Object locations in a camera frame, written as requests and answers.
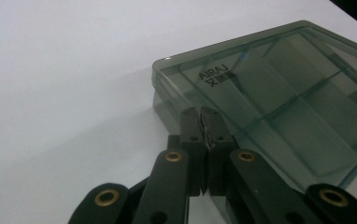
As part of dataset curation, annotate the white table cover sheet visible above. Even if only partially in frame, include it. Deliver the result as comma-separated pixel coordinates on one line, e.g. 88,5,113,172
0,0,357,224

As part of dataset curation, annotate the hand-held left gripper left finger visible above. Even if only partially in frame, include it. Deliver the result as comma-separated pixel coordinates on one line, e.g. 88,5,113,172
179,106,207,197

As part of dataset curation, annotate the transparent grey plastic organizer box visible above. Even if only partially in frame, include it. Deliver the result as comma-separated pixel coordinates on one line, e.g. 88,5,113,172
151,20,357,210

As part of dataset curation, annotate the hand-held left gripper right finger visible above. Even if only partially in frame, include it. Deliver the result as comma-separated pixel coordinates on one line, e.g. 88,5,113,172
202,106,240,197

